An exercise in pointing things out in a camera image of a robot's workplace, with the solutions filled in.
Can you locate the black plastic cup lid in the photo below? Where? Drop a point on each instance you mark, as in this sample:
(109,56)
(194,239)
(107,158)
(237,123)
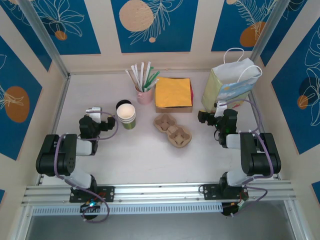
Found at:
(123,102)

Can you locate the brown pulp cup carrier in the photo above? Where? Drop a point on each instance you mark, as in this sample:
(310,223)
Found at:
(162,122)

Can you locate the green straw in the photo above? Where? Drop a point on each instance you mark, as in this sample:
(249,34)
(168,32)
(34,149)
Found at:
(149,76)
(153,80)

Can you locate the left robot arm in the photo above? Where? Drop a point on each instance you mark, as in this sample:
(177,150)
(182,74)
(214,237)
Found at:
(65,155)

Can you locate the red paper napkin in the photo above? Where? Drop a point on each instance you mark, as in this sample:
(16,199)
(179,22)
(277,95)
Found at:
(191,91)

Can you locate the brown cardboard napkin box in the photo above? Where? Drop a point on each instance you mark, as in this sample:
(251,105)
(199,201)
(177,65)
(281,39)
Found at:
(172,110)

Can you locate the yellow paper napkin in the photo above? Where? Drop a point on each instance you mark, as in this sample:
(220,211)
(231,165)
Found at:
(172,92)

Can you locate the pink straw holder cup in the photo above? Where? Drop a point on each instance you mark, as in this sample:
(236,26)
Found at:
(145,97)

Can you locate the white paper-wrapped straw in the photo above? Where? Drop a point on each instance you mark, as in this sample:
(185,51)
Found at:
(131,77)
(136,76)
(142,75)
(147,73)
(153,84)
(139,75)

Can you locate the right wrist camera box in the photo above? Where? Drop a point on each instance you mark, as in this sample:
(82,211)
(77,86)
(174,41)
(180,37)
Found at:
(220,107)

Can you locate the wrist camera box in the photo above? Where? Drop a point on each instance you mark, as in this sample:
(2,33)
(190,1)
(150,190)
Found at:
(95,113)
(220,107)

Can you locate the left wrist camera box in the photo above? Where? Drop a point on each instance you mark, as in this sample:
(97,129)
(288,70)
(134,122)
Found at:
(95,113)

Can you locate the wide aluminium base rail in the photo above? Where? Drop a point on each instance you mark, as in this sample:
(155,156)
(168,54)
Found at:
(160,192)

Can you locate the aluminium frame post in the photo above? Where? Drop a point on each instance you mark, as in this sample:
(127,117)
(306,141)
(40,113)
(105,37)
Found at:
(268,27)
(41,32)

